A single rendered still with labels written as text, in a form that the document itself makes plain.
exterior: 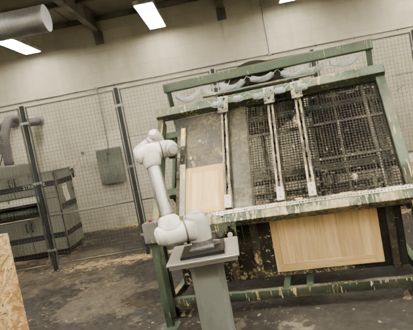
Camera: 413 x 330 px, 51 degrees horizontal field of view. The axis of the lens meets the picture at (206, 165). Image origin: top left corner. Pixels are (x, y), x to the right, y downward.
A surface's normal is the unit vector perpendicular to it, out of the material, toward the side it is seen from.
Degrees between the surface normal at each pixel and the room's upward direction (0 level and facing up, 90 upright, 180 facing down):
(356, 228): 90
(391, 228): 90
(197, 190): 54
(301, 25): 90
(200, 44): 90
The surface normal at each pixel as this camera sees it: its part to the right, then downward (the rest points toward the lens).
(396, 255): -0.22, 0.11
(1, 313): 0.97, -0.17
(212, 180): -0.29, -0.48
